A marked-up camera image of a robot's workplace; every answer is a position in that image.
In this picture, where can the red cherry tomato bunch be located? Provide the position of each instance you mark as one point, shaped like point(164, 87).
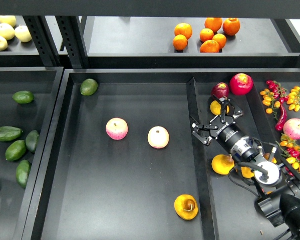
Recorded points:
point(276, 91)

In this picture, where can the black tray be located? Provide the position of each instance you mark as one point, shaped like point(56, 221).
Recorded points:
point(90, 186)
point(44, 84)

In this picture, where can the yellow pear under right arm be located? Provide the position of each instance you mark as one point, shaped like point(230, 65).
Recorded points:
point(245, 171)

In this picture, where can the black tray divider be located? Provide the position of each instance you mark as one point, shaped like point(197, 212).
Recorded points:
point(205, 193)

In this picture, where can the red chili pepper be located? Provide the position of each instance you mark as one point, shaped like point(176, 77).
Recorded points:
point(282, 119)

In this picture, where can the pink red apple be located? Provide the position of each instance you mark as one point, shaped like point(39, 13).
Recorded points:
point(116, 128)

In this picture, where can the black upper shelf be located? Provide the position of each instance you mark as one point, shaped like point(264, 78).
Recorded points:
point(146, 42)

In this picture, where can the dark red apple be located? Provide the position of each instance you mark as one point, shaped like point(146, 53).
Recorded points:
point(220, 90)

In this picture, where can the dark green avocado left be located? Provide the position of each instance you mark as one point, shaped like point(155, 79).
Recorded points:
point(9, 133)

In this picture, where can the black shelf post centre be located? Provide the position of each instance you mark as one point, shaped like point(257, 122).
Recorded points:
point(72, 34)

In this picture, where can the bright red apple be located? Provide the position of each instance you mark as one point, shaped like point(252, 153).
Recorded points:
point(241, 84)

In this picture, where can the green avocado by tray wall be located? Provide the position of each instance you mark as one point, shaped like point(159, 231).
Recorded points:
point(32, 140)

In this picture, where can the orange on shelf front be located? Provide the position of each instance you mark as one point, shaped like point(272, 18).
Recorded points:
point(210, 46)

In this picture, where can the orange on shelf right centre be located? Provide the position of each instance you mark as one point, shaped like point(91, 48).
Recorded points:
point(220, 39)

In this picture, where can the orange on shelf lower left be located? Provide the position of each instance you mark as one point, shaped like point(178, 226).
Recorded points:
point(180, 42)

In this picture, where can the green avocado at tray corner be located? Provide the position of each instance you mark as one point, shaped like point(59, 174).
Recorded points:
point(88, 87)

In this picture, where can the orange on shelf top middle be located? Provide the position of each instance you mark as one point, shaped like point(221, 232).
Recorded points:
point(213, 23)

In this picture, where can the black shelf post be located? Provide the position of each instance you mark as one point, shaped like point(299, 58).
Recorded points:
point(43, 40)
point(72, 34)

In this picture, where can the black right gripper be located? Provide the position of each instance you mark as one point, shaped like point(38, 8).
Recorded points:
point(223, 128)

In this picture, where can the green avocado lower left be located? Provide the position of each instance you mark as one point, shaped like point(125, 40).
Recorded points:
point(22, 173)

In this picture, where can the black shelf post left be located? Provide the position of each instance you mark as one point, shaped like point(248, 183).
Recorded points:
point(43, 40)

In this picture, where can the mixed cherry tomatoes right edge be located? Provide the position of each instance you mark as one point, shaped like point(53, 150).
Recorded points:
point(290, 151)

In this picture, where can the orange on shelf top right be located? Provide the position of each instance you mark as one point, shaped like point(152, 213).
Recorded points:
point(231, 26)

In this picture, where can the pale pink apple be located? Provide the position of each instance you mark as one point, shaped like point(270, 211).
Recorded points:
point(158, 137)

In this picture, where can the green avocado upper left tray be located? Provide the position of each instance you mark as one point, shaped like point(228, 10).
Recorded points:
point(23, 97)

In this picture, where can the pink apple right side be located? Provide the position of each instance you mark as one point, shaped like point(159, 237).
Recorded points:
point(291, 128)

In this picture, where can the pale yellow pear middle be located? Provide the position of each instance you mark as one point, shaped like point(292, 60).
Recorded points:
point(7, 31)

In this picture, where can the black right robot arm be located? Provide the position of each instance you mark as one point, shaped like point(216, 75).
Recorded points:
point(275, 186)

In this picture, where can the black left tray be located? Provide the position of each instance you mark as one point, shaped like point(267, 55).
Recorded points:
point(44, 84)

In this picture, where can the yellow pear right tray left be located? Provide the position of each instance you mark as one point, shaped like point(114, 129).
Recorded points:
point(222, 164)

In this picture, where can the black centre tray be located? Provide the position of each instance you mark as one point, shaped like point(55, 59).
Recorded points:
point(90, 186)

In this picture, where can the orange cherry tomato bunch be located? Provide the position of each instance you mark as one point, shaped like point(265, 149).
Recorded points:
point(270, 100)

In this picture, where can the orange on shelf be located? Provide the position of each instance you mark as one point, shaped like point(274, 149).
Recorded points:
point(213, 23)
point(231, 26)
point(180, 42)
point(220, 39)
point(206, 34)
point(210, 46)
point(184, 29)

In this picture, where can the green avocado left middle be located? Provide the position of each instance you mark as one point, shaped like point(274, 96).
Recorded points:
point(16, 150)

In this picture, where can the pale yellow pear right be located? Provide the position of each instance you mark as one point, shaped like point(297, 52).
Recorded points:
point(22, 33)

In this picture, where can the yellow cherry tomato bunch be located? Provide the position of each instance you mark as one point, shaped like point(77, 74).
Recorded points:
point(293, 101)

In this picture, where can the orange on shelf far left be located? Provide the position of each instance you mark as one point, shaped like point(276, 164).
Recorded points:
point(184, 29)

